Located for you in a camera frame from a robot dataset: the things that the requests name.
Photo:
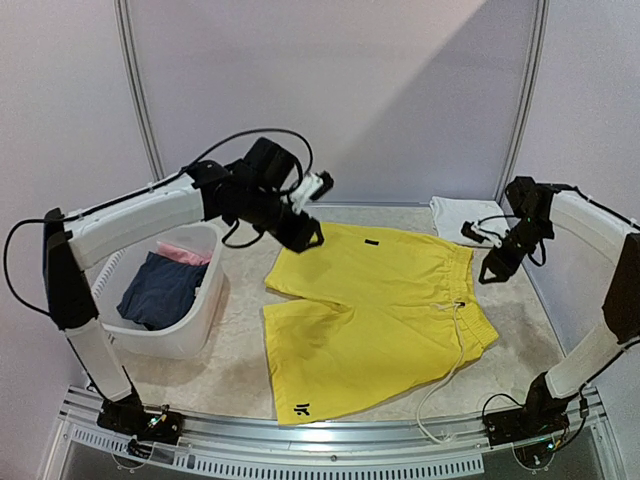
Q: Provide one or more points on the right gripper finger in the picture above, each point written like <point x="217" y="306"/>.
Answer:
<point x="487" y="263"/>
<point x="490" y="277"/>

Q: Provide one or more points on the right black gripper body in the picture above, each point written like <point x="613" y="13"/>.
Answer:
<point x="503" y="251"/>

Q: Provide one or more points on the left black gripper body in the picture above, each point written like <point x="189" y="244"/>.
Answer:
<point x="293" y="240"/>

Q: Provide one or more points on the white t-shirt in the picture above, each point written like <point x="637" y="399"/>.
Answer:
<point x="450" y="214"/>

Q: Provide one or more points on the yellow garment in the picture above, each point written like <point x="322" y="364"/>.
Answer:
<point x="370" y="314"/>

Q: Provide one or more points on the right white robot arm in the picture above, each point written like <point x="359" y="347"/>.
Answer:
<point x="603" y="280"/>

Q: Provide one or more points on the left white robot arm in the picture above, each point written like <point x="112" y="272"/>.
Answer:
<point x="267" y="188"/>

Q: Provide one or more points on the white plastic laundry basket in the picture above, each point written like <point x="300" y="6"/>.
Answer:
<point x="187" y="336"/>

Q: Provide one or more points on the pink garment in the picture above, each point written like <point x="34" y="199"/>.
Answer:
<point x="181" y="255"/>

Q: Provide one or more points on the dark blue garment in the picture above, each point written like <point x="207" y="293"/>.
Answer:
<point x="161" y="293"/>

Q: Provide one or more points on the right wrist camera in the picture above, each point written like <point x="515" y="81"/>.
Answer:
<point x="473" y="231"/>

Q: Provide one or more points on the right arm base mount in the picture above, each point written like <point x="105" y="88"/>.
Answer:
<point x="525" y="422"/>

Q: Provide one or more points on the front aluminium rail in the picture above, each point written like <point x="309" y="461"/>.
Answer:
<point x="224" y="447"/>

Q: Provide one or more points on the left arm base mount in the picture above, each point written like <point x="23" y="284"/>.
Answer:
<point x="129" y="416"/>

